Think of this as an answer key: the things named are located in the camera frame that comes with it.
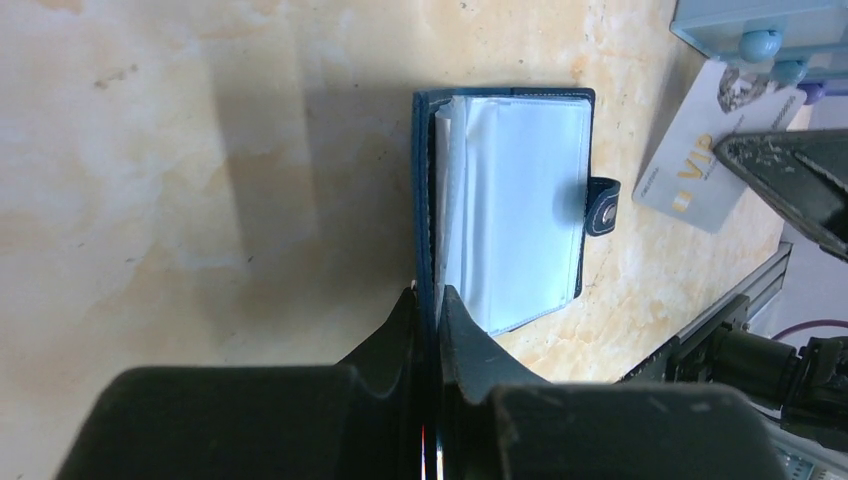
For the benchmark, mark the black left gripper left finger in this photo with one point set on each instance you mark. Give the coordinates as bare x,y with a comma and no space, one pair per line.
355,419

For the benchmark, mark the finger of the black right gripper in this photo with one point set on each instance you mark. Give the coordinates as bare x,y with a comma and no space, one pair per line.
801,175

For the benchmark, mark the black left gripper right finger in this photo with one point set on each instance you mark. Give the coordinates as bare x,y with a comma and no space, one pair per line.
499,420

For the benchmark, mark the white VIP credit card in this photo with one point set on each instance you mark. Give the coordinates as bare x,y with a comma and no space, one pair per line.
683,178

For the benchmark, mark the dark blue leather card holder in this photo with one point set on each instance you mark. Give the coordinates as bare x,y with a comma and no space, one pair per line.
504,200

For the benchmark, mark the light blue drawer organizer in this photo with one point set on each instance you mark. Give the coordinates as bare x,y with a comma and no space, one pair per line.
797,42

